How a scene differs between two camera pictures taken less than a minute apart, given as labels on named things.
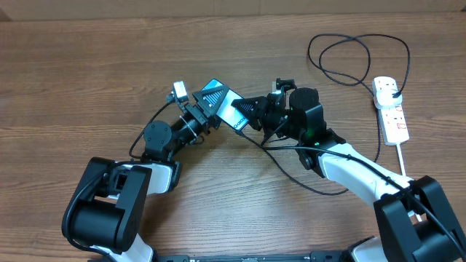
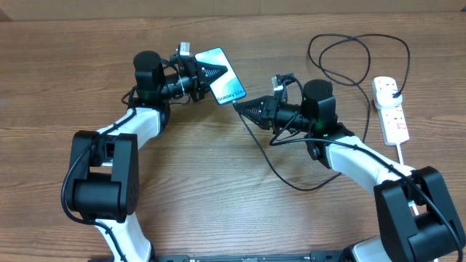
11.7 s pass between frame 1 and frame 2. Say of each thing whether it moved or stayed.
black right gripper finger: stayed
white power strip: stayed
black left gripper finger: moved
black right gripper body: stayed
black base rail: stayed
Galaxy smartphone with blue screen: moved
